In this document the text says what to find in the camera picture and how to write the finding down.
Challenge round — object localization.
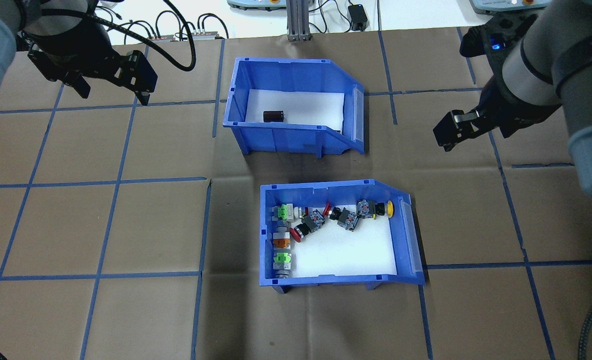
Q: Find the green and white switch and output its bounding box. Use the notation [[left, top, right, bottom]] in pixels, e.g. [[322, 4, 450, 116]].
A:
[[274, 203, 307, 222]]

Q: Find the thin black cable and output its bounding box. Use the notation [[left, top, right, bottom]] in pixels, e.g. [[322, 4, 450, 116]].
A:
[[196, 13, 230, 40], [155, 10, 182, 36], [310, 0, 356, 33]]

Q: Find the blue plastic storage bin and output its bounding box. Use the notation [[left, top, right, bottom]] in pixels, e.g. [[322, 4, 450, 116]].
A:
[[223, 56, 366, 159], [259, 178, 425, 293]]

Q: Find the black power adapter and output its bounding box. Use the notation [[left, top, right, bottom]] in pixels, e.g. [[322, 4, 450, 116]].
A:
[[348, 4, 368, 32]]

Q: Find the yellow push button switch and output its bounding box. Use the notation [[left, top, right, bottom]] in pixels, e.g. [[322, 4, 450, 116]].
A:
[[356, 198, 395, 220]]

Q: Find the light blue teach pendant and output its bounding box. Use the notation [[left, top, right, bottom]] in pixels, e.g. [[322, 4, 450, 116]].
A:
[[227, 0, 286, 12], [468, 0, 551, 13]]

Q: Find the orange and grey switch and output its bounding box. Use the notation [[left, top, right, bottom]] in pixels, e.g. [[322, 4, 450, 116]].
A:
[[272, 225, 292, 249]]

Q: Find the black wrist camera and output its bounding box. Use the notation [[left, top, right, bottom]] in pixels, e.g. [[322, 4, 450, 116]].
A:
[[459, 12, 539, 56]]

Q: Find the red mushroom push button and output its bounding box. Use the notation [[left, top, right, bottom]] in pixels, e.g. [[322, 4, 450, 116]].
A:
[[291, 209, 325, 244]]

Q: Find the green and grey switch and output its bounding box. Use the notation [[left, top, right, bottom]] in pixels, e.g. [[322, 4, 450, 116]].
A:
[[274, 251, 295, 279]]

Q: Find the grey aluminium profile post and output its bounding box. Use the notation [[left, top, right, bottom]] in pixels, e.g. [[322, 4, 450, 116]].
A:
[[286, 0, 313, 42]]

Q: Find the black blue switch component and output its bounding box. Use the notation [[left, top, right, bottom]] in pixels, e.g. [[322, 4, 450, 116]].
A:
[[324, 202, 360, 232]]

